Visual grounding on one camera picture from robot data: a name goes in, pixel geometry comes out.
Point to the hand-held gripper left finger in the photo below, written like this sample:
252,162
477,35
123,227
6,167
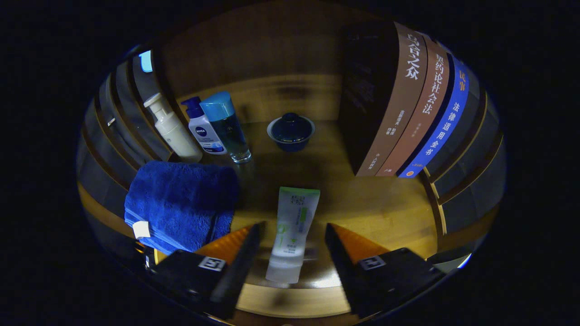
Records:
235,267

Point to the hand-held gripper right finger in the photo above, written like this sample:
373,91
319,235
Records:
349,271

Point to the white green cream tube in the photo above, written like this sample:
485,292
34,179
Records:
292,226

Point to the wooden countertop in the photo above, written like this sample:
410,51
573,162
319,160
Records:
371,208

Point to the wooden cabinet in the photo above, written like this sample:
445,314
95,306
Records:
272,54

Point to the blue folded towel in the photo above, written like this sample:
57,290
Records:
181,199

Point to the white lotion bottle blue cap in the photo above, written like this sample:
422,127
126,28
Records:
204,131

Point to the teal transparent bottle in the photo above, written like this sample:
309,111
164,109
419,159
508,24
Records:
226,127

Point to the blue lidded tea bowl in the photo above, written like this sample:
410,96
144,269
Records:
291,131

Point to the white pump bottle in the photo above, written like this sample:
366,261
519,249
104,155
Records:
174,131

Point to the dark brown book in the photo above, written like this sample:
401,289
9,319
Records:
394,113

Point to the blue book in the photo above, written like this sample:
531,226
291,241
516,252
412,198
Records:
446,122

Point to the reddish brown book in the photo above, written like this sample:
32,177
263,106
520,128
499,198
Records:
426,104

